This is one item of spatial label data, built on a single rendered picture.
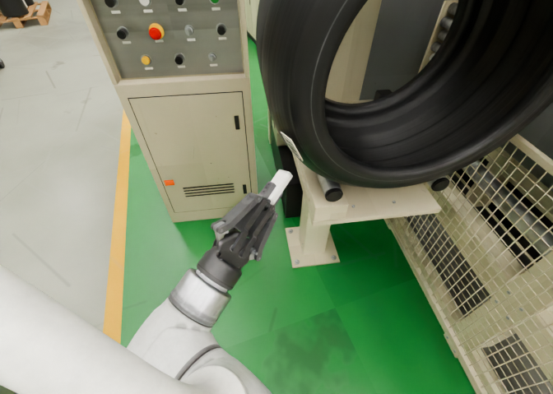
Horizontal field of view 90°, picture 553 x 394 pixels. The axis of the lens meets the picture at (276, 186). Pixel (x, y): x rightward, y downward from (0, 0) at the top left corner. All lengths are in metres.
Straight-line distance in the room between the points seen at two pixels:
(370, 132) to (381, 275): 0.96
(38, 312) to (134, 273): 1.47
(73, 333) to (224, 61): 1.12
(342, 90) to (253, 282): 1.06
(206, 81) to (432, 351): 1.54
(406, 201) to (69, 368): 0.80
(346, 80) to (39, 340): 0.89
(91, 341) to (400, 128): 0.85
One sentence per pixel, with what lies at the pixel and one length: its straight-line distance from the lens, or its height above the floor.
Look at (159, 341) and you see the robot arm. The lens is 0.49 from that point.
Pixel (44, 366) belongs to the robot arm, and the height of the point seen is 1.16.
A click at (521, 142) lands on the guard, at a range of 0.90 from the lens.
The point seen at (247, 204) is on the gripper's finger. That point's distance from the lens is 0.49.
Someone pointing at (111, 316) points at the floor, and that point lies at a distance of 1.69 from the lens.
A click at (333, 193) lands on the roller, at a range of 0.68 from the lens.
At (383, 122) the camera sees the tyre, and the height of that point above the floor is 0.94.
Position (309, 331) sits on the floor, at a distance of 1.47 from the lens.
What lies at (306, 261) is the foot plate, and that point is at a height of 0.01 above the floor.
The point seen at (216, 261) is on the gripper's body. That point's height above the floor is 0.99.
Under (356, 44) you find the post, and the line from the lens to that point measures 0.92.
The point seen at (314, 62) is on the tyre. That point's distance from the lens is 0.46.
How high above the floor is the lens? 1.40
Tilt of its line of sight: 45 degrees down
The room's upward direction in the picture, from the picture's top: straight up
